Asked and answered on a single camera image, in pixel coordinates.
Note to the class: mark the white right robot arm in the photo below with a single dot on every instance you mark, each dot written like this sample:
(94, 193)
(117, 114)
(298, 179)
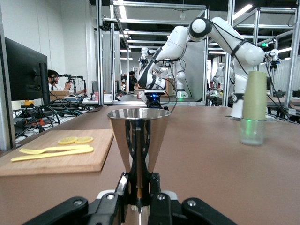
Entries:
(250, 54)

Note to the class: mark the lemon slice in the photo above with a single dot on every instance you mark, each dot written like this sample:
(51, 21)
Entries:
(66, 140)
(84, 140)

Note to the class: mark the cardboard box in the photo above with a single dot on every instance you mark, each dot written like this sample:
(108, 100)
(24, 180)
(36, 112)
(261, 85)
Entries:
(59, 95)

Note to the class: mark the grey frame column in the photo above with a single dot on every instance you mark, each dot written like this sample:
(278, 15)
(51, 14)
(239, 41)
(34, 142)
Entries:
(5, 82)

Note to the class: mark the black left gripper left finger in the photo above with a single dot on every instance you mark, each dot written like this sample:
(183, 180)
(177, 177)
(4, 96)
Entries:
(105, 211)

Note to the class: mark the yellow plastic knife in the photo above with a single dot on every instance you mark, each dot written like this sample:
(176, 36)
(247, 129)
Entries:
(58, 154)

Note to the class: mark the wooden cutting board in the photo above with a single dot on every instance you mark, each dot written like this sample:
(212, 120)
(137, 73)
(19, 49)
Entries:
(70, 161)

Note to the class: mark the black computer monitor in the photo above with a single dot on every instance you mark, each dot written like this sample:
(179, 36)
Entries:
(23, 70)

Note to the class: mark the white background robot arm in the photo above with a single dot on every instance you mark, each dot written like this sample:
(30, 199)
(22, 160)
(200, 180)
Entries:
(180, 79)

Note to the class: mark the aluminium frame post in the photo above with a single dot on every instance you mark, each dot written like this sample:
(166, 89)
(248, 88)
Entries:
(100, 58)

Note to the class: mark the steel double cone jigger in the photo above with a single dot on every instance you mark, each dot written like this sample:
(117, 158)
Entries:
(138, 140)

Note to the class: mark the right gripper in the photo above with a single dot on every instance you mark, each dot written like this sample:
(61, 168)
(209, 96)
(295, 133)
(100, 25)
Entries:
(154, 102)

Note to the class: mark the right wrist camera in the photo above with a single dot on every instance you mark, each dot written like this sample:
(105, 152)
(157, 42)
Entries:
(152, 92)

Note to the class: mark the brown table cover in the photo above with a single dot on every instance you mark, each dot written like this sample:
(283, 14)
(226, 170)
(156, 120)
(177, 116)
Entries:
(211, 175)

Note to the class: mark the seated person with headset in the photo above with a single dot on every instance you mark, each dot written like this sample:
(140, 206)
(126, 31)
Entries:
(55, 82)

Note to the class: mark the aluminium frame profile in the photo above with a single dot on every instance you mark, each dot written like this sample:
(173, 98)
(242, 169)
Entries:
(293, 58)

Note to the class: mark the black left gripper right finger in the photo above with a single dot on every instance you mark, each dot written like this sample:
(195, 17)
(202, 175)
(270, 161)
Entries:
(164, 211)

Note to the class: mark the standing person in dark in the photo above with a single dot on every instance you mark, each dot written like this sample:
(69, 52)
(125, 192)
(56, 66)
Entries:
(133, 82)

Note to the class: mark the yellow plastic fork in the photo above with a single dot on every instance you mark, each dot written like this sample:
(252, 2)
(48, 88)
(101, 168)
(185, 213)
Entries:
(58, 148)

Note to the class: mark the green sleeved glass bottle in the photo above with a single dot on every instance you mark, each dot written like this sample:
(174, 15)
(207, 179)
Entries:
(254, 98)

